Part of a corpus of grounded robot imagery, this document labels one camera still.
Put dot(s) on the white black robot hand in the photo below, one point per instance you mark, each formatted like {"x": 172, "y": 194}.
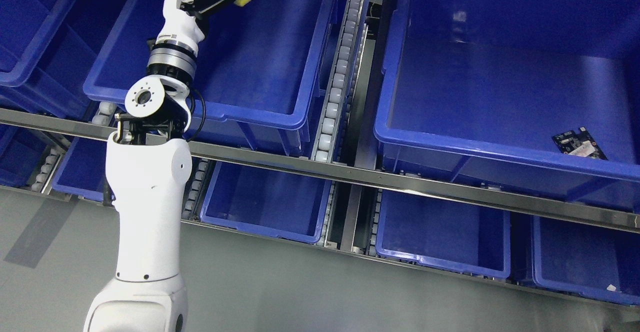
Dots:
{"x": 180, "y": 27}

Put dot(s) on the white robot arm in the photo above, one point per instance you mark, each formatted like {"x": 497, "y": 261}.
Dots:
{"x": 148, "y": 162}

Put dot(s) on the blue bin lower middle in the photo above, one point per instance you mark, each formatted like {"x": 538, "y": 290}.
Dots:
{"x": 262, "y": 70}

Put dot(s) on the metal shelf rack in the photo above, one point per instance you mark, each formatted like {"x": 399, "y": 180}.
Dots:
{"x": 350, "y": 172}

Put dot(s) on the blue bin lower left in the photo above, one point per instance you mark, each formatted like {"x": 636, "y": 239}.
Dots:
{"x": 47, "y": 48}

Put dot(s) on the blue bin bottom centre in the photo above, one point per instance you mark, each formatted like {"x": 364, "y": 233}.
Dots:
{"x": 266, "y": 202}

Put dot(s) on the large blue bin right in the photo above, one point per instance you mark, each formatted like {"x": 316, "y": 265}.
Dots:
{"x": 510, "y": 72}

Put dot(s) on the circuit board in bin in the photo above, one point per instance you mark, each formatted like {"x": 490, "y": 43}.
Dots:
{"x": 579, "y": 143}

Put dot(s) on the blue bin bottom far right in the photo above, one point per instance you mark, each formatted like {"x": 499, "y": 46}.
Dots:
{"x": 594, "y": 262}

